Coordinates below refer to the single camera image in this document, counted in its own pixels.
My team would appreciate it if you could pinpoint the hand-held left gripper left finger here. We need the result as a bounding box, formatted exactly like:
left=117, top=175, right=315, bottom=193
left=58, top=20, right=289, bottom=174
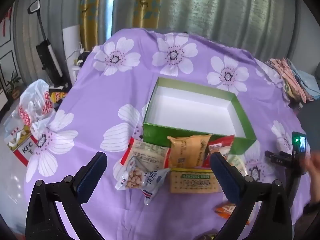
left=26, top=152, right=108, bottom=240

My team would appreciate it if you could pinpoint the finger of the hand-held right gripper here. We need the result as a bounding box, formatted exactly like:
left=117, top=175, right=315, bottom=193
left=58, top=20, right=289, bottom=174
left=265, top=151, right=292, bottom=167

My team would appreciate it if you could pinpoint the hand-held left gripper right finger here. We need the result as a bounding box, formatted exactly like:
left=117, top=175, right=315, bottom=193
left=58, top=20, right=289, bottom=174
left=209, top=152, right=293, bottom=240

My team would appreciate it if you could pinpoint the pale green snack packet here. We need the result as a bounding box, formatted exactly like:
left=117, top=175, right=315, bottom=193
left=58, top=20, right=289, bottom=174
left=226, top=154, right=248, bottom=178

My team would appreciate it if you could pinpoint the small orange snack packet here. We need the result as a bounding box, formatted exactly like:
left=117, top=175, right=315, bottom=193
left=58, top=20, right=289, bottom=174
left=214, top=201, right=250, bottom=225

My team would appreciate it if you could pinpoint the beige green-label cracker packet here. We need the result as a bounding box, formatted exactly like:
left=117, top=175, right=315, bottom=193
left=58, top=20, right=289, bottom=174
left=170, top=168, right=222, bottom=194

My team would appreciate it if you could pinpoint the red snack packet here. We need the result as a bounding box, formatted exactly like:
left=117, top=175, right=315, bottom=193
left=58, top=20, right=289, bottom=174
left=202, top=134, right=235, bottom=168

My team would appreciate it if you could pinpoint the orange bread packet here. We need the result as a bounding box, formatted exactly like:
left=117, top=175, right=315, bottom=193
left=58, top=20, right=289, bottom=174
left=167, top=134, right=213, bottom=168

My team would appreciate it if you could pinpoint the clear puffed snack bag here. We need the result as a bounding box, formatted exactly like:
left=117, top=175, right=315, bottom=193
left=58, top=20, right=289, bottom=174
left=115, top=159, right=171, bottom=205

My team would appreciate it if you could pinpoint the beige red-edged snack packet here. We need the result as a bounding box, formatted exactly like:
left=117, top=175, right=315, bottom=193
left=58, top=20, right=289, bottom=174
left=121, top=138, right=171, bottom=170

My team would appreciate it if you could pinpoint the green cardboard box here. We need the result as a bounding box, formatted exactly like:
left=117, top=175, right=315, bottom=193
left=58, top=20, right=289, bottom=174
left=142, top=77, right=257, bottom=155

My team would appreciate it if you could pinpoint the person's right hand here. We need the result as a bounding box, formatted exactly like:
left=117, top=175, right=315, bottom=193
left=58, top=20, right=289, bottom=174
left=301, top=150, right=320, bottom=180

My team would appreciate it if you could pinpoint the grey sofa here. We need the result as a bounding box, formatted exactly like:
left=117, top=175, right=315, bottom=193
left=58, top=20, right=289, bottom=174
left=297, top=62, right=320, bottom=153

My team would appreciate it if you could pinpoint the pile of folded clothes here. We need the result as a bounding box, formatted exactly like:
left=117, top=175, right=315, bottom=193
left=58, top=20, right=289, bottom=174
left=265, top=57, right=320, bottom=104

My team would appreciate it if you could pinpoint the red white paper bag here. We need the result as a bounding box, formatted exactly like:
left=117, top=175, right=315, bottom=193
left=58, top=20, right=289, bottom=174
left=4, top=110, right=38, bottom=167

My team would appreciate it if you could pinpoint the yellow red box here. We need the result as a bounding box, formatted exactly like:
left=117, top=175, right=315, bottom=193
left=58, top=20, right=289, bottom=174
left=50, top=91, right=68, bottom=105

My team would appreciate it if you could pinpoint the purple floral cloth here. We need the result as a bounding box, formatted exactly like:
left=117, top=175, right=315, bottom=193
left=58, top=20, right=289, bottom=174
left=25, top=27, right=313, bottom=240

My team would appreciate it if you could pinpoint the white red-print plastic bag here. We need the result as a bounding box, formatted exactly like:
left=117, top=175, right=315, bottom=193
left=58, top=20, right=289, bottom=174
left=19, top=79, right=55, bottom=140

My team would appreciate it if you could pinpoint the white container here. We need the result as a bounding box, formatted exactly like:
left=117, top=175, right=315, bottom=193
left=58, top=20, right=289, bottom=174
left=69, top=64, right=81, bottom=87

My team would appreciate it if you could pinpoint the small black white object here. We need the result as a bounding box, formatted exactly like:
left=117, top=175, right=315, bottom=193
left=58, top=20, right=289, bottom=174
left=76, top=53, right=87, bottom=67

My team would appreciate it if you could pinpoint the potted plant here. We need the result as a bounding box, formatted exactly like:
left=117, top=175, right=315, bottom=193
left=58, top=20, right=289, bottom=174
left=5, top=71, right=22, bottom=98

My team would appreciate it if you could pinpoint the black upright vacuum cleaner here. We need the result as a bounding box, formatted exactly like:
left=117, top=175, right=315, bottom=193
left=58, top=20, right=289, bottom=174
left=28, top=0, right=70, bottom=92

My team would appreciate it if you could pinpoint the white board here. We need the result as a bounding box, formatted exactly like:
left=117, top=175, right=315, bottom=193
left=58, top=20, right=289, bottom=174
left=62, top=25, right=82, bottom=80

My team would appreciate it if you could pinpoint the grey-green curtain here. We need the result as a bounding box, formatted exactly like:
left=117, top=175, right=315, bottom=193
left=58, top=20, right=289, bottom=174
left=160, top=0, right=300, bottom=58

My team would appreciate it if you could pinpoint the gold deer-print curtain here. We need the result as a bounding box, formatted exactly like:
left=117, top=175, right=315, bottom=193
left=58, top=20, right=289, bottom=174
left=132, top=0, right=164, bottom=30
left=79, top=0, right=103, bottom=52

